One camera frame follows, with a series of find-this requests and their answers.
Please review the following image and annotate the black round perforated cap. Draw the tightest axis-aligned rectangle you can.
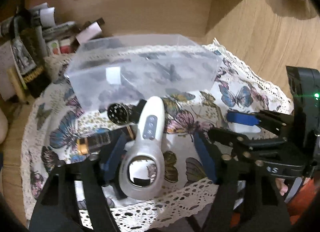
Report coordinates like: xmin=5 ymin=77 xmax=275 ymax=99
xmin=107 ymin=103 xmax=131 ymax=125

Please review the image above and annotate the butterfly print lace tablecloth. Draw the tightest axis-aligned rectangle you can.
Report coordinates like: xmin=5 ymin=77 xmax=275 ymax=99
xmin=21 ymin=40 xmax=293 ymax=231

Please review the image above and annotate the dark glass bottle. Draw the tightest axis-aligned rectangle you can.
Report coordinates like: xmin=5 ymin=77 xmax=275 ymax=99
xmin=9 ymin=0 xmax=51 ymax=98

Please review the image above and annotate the white handheld massager device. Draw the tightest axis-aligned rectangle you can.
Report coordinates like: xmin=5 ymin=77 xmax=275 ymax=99
xmin=119 ymin=96 xmax=165 ymax=201

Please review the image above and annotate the person's right hand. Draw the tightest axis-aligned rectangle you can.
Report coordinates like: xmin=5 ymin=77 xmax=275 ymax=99
xmin=275 ymin=178 xmax=288 ymax=196

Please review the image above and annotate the small white cardboard box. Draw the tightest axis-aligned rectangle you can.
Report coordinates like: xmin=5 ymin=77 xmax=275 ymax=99
xmin=75 ymin=18 xmax=105 ymax=44

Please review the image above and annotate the clear plastic storage bin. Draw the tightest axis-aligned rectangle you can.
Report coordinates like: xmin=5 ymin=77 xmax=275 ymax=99
xmin=65 ymin=34 xmax=222 ymax=112

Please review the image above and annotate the stack of books and papers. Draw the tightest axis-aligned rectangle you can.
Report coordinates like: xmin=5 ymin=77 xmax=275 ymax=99
xmin=29 ymin=3 xmax=76 ymax=57

